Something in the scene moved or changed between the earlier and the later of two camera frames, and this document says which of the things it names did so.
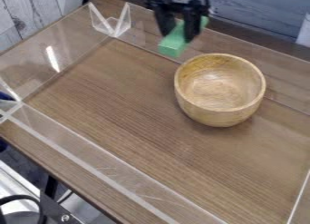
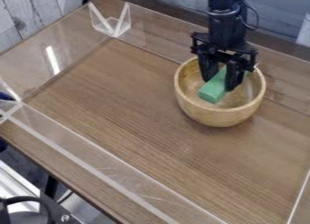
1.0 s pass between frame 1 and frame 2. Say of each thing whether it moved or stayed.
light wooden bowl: stayed
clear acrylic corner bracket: stayed
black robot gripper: moved
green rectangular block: moved
